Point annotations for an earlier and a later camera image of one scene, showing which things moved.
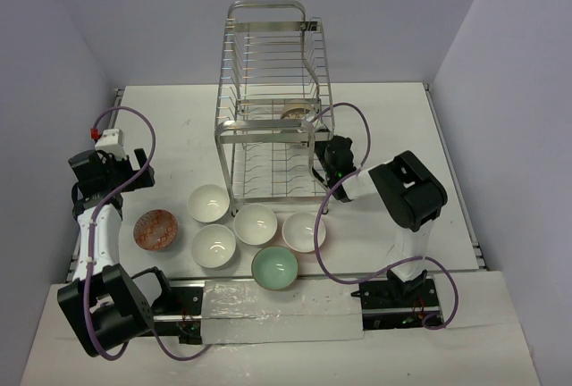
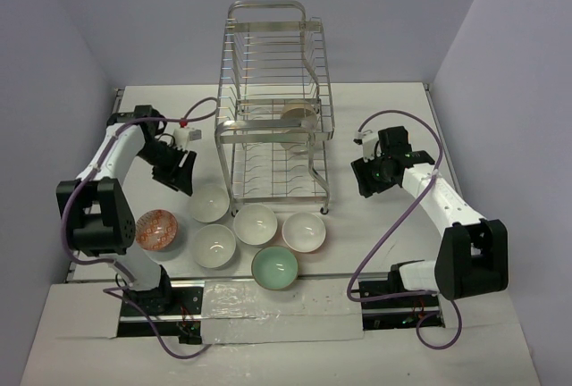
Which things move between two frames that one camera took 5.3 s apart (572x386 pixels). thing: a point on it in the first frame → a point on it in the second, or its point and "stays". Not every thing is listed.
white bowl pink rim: (298, 231) stays
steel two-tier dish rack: (273, 104) stays
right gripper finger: (317, 175) → (365, 178)
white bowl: (208, 203) stays
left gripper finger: (148, 172) → (185, 172)
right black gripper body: (321, 146) → (379, 165)
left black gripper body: (135, 173) → (174, 164)
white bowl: (256, 224) stays
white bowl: (213, 246) stays
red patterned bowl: (155, 230) stays
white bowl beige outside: (298, 109) stays
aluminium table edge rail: (117, 98) stays
